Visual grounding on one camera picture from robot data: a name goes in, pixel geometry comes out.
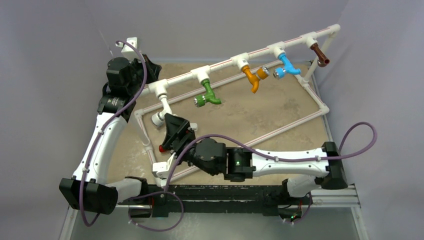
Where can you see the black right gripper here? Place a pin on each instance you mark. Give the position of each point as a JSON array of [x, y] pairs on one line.
[[178, 133]]

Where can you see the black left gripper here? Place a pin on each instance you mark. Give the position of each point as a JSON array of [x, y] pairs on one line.
[[152, 70]]

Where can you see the white faucet chrome knob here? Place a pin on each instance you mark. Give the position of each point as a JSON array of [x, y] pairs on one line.
[[158, 119]]

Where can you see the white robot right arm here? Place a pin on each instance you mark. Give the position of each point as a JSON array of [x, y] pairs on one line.
[[314, 168]]

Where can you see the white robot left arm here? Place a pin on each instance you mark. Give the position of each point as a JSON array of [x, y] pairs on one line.
[[88, 187]]

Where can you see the green faucet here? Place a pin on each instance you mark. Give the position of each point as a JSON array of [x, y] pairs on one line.
[[208, 97]]

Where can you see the orange faucet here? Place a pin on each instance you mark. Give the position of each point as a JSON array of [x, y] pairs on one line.
[[255, 78]]

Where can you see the blue faucet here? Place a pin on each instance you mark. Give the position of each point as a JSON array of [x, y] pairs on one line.
[[287, 69]]

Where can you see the brown faucet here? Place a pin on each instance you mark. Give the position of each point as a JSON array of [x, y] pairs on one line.
[[322, 60]]

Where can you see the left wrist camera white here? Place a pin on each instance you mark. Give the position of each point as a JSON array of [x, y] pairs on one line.
[[130, 50]]

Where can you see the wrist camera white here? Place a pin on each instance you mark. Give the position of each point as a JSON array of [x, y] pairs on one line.
[[161, 170], [130, 50]]

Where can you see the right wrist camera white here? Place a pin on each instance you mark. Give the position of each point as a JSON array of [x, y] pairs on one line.
[[161, 170]]

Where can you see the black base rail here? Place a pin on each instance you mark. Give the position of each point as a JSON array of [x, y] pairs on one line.
[[267, 200]]

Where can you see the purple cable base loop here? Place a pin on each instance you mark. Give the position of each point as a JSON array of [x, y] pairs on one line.
[[159, 210]]

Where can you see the white PVC pipe frame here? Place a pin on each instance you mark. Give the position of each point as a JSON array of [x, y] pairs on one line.
[[283, 115]]

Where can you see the aluminium table frame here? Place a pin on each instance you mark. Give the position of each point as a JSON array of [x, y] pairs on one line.
[[322, 198]]

